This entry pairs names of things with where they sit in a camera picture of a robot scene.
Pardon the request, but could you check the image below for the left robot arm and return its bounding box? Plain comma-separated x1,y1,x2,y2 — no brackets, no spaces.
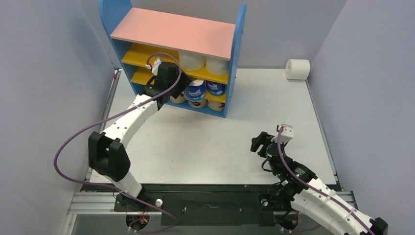
88,62,192,211

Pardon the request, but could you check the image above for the blue roll front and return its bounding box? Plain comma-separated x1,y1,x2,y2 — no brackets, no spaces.
206,81,227,96

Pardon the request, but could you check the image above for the plain white toilet roll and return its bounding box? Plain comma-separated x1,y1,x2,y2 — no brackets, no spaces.
205,56,230,76

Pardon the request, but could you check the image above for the blue roll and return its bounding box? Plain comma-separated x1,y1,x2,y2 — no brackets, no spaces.
206,81,227,96
184,79,206,102

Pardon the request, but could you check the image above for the brown cartoon roll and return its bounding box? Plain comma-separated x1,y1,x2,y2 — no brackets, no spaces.
170,94,186,104
188,99,207,109

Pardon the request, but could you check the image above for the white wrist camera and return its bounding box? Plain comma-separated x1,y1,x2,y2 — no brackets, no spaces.
277,124,294,144
145,57,164,75

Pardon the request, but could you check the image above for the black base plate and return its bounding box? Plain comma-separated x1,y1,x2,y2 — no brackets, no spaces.
69,184,298,226

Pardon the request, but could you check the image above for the blue pink yellow shelf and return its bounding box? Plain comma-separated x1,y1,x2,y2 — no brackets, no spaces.
99,0,247,117

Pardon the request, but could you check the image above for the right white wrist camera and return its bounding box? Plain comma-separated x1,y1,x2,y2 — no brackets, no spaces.
277,124,294,144

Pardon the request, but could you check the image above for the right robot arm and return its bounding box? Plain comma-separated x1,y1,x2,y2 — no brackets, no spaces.
250,126,388,235

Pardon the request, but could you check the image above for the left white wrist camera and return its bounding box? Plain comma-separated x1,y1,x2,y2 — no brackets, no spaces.
145,57,164,75

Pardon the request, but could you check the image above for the blue roll back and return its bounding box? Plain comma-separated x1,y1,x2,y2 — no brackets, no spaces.
184,79,206,102

